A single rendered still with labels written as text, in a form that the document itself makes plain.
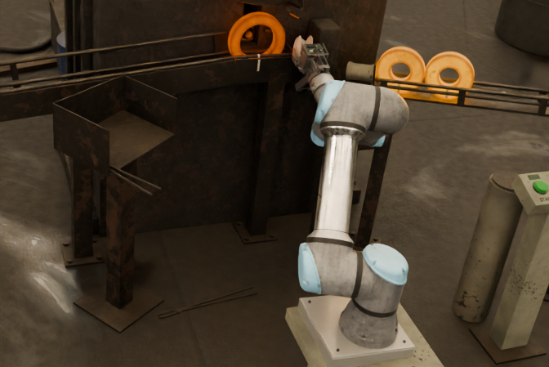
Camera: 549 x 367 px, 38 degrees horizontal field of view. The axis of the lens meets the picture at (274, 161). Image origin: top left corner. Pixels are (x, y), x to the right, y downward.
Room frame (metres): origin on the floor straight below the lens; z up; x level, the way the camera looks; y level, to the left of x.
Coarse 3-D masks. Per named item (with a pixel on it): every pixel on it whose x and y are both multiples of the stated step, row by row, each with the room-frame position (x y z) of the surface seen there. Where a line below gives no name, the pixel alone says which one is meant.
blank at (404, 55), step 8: (392, 48) 2.41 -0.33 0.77; (400, 48) 2.39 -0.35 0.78; (408, 48) 2.40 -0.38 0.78; (384, 56) 2.39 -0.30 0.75; (392, 56) 2.39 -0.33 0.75; (400, 56) 2.38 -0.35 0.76; (408, 56) 2.38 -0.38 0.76; (416, 56) 2.37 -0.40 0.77; (384, 64) 2.39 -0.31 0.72; (392, 64) 2.38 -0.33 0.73; (408, 64) 2.38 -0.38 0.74; (416, 64) 2.37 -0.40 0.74; (424, 64) 2.39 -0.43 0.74; (384, 72) 2.39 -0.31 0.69; (416, 72) 2.37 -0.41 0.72; (424, 72) 2.37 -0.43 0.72; (408, 80) 2.37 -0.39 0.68; (416, 80) 2.37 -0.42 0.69
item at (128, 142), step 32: (96, 96) 1.98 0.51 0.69; (128, 96) 2.05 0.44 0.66; (160, 96) 1.99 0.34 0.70; (64, 128) 1.82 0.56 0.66; (96, 128) 1.76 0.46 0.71; (128, 128) 1.97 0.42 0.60; (160, 128) 1.98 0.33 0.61; (96, 160) 1.76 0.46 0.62; (128, 160) 1.82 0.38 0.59; (128, 192) 1.91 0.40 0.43; (128, 224) 1.91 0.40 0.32; (128, 256) 1.91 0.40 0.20; (96, 288) 1.97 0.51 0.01; (128, 288) 1.92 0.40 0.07; (128, 320) 1.84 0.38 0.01
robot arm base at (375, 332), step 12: (348, 312) 1.55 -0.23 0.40; (360, 312) 1.53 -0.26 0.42; (372, 312) 1.52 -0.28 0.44; (396, 312) 1.56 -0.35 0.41; (348, 324) 1.53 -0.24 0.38; (360, 324) 1.52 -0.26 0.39; (372, 324) 1.51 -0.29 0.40; (384, 324) 1.52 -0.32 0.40; (396, 324) 1.57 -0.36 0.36; (348, 336) 1.52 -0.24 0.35; (360, 336) 1.51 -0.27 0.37; (372, 336) 1.50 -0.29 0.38; (384, 336) 1.51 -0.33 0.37; (396, 336) 1.55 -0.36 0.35; (372, 348) 1.50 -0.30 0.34
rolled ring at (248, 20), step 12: (252, 12) 2.38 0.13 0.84; (264, 12) 2.39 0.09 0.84; (240, 24) 2.34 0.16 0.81; (252, 24) 2.35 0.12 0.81; (264, 24) 2.36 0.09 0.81; (276, 24) 2.38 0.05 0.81; (240, 36) 2.34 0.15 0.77; (276, 36) 2.38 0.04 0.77; (240, 48) 2.34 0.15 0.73; (276, 48) 2.38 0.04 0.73
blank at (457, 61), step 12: (432, 60) 2.36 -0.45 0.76; (444, 60) 2.35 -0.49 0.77; (456, 60) 2.35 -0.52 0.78; (468, 60) 2.36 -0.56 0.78; (432, 72) 2.36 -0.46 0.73; (468, 72) 2.34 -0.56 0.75; (444, 84) 2.36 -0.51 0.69; (456, 84) 2.35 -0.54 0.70; (468, 84) 2.34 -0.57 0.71; (444, 96) 2.35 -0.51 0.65; (456, 96) 2.34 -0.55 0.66
